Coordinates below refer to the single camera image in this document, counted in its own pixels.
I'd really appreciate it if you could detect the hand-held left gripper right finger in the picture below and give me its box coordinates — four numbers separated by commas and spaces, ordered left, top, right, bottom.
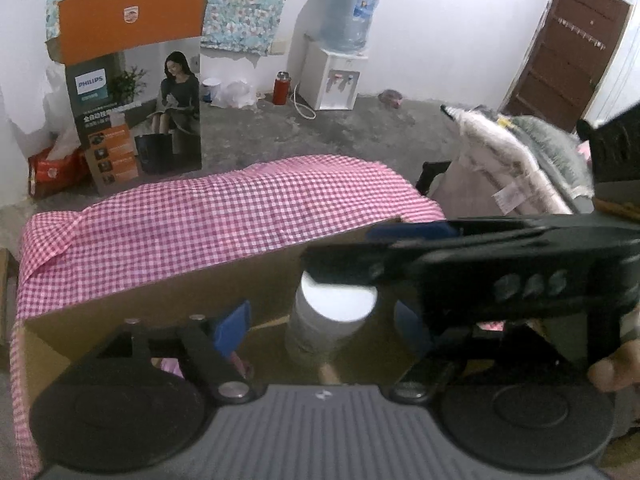
390, 300, 458, 405

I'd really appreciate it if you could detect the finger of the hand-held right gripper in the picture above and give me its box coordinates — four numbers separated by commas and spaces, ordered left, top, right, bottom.
300, 240, 432, 290
366, 216, 551, 250

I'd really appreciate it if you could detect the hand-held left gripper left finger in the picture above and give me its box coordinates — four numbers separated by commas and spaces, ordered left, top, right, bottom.
97, 300, 253, 404

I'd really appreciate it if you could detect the white plastic bottle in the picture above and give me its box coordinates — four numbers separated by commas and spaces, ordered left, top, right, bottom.
285, 269, 379, 368

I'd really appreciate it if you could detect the brown cardboard box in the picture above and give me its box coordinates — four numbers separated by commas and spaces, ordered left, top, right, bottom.
22, 217, 451, 411

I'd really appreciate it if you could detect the person's right hand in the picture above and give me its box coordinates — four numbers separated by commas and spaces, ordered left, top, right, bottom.
586, 305, 640, 394

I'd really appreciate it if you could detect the beige cloth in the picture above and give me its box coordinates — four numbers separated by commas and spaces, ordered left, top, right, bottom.
429, 159, 502, 222

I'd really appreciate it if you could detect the pile of folded blankets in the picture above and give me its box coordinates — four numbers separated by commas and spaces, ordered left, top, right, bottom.
439, 104, 574, 217

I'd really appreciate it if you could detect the pink checked cloth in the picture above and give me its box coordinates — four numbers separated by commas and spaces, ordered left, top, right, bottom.
9, 155, 447, 480

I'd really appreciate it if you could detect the grey fuzzy blanket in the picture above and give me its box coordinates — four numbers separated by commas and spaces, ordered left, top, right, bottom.
504, 114, 597, 202

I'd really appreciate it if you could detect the white water dispenser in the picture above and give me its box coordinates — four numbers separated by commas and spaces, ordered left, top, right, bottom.
299, 39, 372, 112

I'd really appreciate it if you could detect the red thermos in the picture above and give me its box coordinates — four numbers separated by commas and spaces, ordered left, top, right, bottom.
272, 70, 292, 106

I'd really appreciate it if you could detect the white plastic bag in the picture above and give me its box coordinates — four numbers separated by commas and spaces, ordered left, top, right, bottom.
212, 79, 259, 110

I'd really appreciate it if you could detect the brown wooden door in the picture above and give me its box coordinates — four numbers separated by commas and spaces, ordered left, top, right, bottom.
499, 0, 634, 134

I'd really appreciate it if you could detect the blue water jug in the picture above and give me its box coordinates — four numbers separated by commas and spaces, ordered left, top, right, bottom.
317, 0, 387, 54

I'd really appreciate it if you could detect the brown wooden furniture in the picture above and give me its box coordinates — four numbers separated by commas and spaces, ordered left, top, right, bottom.
0, 246, 19, 347

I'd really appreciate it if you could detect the red bag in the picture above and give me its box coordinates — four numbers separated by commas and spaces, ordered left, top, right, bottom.
27, 130, 94, 199

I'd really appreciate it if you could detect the floral curtain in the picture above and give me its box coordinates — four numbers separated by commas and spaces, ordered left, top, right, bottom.
45, 0, 319, 57

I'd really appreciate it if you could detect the orange printed appliance carton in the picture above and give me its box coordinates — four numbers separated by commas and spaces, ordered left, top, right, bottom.
46, 0, 217, 197

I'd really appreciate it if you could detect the black chair frame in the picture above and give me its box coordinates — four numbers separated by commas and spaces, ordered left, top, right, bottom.
414, 160, 454, 199

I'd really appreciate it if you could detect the white hose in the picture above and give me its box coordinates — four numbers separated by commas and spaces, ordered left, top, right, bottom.
293, 81, 318, 122

